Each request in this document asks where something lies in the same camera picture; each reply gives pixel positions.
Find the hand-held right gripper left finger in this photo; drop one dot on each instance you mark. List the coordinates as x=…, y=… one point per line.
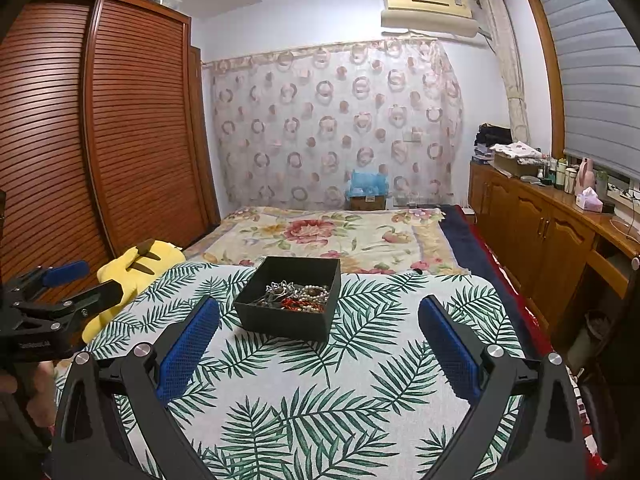
x=187, y=350

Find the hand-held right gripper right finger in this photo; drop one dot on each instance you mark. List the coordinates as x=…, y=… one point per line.
x=450, y=350

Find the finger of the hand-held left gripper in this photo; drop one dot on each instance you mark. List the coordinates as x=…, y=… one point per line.
x=65, y=272
x=100, y=295

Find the black jewelry box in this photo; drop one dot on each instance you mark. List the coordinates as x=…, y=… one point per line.
x=285, y=322

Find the person's left hand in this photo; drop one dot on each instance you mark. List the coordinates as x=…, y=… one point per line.
x=45, y=385

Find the yellow plush toy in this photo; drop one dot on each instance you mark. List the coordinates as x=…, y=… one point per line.
x=125, y=270

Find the red blanket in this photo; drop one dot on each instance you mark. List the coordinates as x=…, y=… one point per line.
x=515, y=290

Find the dark blue blanket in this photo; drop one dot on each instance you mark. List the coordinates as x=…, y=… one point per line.
x=465, y=240

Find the green leaf print blanket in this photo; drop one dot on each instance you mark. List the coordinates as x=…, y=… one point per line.
x=310, y=400

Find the wooden cabinet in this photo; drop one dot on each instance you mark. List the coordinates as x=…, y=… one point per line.
x=530, y=240

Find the grey trash bin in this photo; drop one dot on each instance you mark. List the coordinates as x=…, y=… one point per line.
x=587, y=340

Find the brown slatted wooden wardrobe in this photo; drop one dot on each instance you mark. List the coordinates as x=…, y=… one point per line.
x=100, y=135

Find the small cardboard box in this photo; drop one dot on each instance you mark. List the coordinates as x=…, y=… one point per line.
x=368, y=202

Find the floral blanket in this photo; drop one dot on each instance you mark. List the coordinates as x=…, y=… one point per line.
x=310, y=232

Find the blue plastic bag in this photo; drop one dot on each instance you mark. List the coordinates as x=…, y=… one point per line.
x=369, y=182

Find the cardboard box with floral cloth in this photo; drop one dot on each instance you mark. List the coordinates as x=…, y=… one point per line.
x=515, y=157

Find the pink tissue box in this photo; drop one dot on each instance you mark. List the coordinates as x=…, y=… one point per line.
x=589, y=200

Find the white bottle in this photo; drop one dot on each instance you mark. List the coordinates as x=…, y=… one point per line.
x=571, y=180

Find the stack of folded clothes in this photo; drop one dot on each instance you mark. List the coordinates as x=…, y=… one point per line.
x=492, y=142

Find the pink bottle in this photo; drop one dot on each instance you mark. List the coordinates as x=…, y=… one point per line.
x=586, y=175

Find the white power strip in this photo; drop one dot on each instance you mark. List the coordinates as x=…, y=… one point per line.
x=622, y=192

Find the circle pattern sheer curtain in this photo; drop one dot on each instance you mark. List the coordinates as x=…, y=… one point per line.
x=325, y=120

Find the beige tied window curtain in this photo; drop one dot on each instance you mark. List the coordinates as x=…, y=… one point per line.
x=510, y=70

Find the grey window blind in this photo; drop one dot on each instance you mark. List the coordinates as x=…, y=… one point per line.
x=595, y=70

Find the wall air conditioner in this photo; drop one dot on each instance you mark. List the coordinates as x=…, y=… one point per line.
x=430, y=12

